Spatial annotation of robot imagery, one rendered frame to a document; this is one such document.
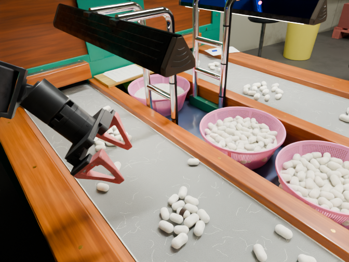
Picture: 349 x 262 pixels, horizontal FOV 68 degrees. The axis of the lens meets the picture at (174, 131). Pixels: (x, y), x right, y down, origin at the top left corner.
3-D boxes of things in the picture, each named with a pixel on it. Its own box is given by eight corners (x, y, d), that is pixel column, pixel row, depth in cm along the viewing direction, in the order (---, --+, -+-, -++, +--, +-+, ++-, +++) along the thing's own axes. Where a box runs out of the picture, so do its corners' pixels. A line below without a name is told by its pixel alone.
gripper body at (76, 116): (72, 166, 44) (33, 139, 41) (89, 131, 52) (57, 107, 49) (97, 145, 41) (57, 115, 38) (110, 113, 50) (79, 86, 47)
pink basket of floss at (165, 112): (187, 122, 105) (186, 101, 99) (122, 119, 108) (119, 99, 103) (192, 92, 126) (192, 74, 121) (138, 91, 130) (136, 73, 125)
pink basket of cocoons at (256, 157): (270, 189, 73) (276, 164, 68) (185, 161, 85) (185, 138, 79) (286, 139, 92) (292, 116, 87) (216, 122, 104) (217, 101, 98)
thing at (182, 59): (165, 79, 49) (163, 39, 45) (54, 27, 90) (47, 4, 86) (196, 67, 53) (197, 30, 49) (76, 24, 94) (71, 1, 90)
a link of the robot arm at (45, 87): (10, 101, 38) (38, 72, 39) (16, 99, 45) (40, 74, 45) (51, 130, 41) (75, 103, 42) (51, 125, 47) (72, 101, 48)
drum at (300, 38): (273, 55, 368) (282, 3, 331) (294, 50, 383) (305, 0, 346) (298, 63, 337) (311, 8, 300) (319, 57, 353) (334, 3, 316)
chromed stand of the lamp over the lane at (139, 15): (138, 165, 84) (116, 16, 59) (109, 138, 97) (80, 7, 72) (183, 141, 94) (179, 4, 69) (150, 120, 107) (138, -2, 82)
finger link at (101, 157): (106, 200, 46) (61, 170, 42) (115, 172, 52) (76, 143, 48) (133, 181, 43) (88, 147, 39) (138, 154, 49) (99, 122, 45)
